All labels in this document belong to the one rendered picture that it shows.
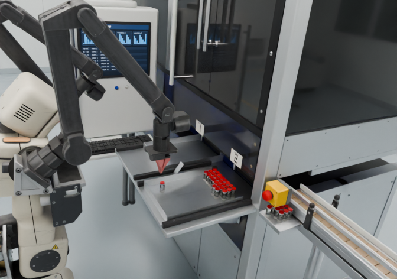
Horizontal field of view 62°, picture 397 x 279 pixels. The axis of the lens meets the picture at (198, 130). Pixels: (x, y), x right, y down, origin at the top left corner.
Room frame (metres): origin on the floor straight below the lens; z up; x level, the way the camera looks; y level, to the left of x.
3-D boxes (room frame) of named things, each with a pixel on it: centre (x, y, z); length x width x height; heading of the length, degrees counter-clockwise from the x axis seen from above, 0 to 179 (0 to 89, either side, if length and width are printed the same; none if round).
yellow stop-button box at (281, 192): (1.08, -0.32, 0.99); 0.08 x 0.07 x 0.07; 120
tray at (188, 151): (1.53, 0.07, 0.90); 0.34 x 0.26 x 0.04; 120
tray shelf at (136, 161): (1.35, 0.05, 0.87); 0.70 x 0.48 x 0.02; 30
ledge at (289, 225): (1.09, -0.37, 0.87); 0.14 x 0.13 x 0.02; 120
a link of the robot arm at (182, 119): (1.05, 0.09, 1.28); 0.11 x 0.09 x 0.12; 123
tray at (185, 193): (1.18, 0.00, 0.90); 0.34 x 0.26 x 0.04; 120
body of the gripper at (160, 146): (1.03, 0.13, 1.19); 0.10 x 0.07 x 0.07; 120
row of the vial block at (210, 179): (1.23, -0.09, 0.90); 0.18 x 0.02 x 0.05; 30
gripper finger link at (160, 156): (1.02, 0.13, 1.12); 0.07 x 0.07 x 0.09; 30
